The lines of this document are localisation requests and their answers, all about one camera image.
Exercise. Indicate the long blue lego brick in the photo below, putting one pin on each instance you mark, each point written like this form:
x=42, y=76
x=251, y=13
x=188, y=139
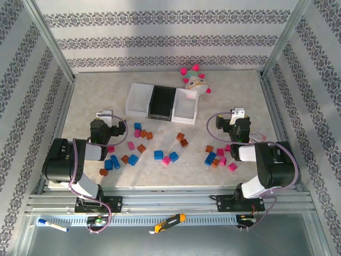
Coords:
x=115, y=161
x=210, y=158

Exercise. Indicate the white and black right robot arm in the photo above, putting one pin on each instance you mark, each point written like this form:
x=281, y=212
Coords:
x=277, y=165

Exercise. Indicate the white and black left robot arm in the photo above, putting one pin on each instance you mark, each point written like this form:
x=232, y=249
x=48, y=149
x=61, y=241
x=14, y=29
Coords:
x=61, y=160

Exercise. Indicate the white bin for blue bricks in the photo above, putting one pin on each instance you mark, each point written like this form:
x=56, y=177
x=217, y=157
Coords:
x=137, y=98

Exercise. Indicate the white bin for orange bricks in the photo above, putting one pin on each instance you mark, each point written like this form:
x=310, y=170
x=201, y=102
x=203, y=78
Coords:
x=185, y=105

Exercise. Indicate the white and pink plush toy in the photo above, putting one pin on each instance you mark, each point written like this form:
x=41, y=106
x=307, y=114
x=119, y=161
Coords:
x=197, y=84

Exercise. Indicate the black plastic bin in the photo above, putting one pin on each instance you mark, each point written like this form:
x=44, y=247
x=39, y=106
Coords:
x=161, y=100

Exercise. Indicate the small circuit board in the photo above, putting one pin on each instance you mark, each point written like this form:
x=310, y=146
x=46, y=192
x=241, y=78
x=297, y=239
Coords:
x=96, y=220
x=246, y=218

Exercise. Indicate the yellow and black utility knife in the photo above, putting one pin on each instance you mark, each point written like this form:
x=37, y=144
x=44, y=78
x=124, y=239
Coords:
x=170, y=220

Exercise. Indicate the blue and white marker pen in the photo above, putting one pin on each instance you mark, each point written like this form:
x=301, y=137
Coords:
x=50, y=224

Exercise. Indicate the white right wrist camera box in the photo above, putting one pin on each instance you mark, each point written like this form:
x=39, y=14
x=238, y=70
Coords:
x=238, y=112

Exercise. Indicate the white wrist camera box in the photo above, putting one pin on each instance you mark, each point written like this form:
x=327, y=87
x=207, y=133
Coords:
x=238, y=112
x=105, y=113

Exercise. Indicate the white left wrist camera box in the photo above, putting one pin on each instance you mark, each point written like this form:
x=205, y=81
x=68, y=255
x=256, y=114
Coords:
x=105, y=113

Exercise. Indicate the aluminium side rail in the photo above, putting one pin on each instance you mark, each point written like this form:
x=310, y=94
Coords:
x=273, y=106
x=63, y=112

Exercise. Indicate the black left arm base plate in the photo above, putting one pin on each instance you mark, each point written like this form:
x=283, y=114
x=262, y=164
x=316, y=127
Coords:
x=114, y=204

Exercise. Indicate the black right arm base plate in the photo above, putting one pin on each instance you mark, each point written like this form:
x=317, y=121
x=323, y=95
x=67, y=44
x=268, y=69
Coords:
x=226, y=204

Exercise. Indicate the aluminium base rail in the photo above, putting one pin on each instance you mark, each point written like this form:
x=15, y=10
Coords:
x=165, y=200

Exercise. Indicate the aluminium frame post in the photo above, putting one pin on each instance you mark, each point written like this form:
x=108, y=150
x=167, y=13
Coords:
x=49, y=37
x=285, y=37

